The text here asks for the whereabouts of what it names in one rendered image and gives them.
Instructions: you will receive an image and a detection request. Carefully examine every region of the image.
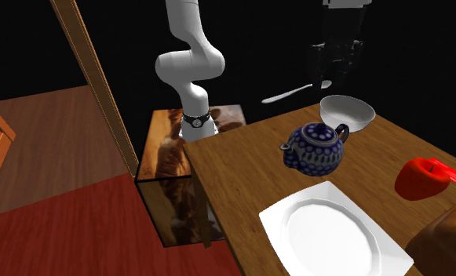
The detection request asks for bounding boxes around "white spoon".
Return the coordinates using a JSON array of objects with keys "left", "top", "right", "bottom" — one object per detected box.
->
[{"left": 261, "top": 79, "right": 333, "bottom": 105}]

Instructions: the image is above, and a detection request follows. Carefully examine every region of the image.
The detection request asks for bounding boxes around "white bowl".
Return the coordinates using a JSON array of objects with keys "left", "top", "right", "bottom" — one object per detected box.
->
[{"left": 319, "top": 94, "right": 377, "bottom": 134}]

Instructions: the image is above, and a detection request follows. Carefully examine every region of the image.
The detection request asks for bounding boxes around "blue patterned teapot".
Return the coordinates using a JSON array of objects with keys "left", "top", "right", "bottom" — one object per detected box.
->
[{"left": 279, "top": 122, "right": 351, "bottom": 178}]

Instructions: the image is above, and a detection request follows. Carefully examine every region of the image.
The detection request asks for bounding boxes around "red apple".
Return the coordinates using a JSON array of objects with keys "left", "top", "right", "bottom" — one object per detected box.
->
[{"left": 393, "top": 156, "right": 451, "bottom": 202}]

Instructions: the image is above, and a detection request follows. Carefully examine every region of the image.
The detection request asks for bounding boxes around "brown wooden table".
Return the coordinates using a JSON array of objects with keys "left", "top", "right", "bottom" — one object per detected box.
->
[{"left": 182, "top": 100, "right": 456, "bottom": 276}]

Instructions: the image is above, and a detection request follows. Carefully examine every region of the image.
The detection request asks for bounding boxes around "white square plate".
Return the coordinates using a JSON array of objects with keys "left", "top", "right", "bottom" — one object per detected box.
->
[{"left": 257, "top": 180, "right": 415, "bottom": 276}]

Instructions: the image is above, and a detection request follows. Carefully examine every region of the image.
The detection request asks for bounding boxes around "cat patterned robot stand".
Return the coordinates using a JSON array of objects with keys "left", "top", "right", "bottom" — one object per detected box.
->
[{"left": 134, "top": 103, "right": 248, "bottom": 249}]

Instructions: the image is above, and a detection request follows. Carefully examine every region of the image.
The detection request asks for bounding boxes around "brown rounded block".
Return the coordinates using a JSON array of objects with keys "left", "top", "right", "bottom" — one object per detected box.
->
[{"left": 404, "top": 192, "right": 456, "bottom": 276}]

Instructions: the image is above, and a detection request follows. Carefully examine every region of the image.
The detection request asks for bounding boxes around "wooden door frame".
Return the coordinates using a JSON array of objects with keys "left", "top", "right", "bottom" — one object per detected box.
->
[{"left": 49, "top": 0, "right": 140, "bottom": 179}]

